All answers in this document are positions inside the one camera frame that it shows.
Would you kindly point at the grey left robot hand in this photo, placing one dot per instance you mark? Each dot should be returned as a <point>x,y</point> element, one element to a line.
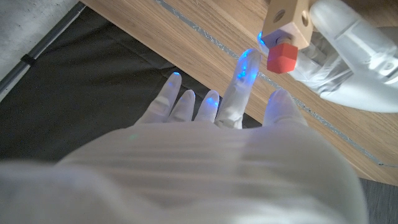
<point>348,62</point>

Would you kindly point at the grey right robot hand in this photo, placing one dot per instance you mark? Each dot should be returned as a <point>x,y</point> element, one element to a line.
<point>202,174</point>

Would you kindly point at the red-headed wooden screw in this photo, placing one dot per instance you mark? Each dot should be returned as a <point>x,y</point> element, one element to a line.
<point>281,57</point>

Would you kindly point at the small wooden block with holes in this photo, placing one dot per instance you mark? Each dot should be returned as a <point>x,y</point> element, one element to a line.
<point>289,21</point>

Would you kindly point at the grey tape outline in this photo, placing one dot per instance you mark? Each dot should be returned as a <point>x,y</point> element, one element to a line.
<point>217,43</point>

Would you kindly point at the black backdrop curtain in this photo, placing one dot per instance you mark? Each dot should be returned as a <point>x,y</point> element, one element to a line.
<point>77,93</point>

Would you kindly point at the black backdrop stand pole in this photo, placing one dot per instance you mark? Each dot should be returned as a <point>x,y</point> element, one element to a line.
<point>37,49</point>

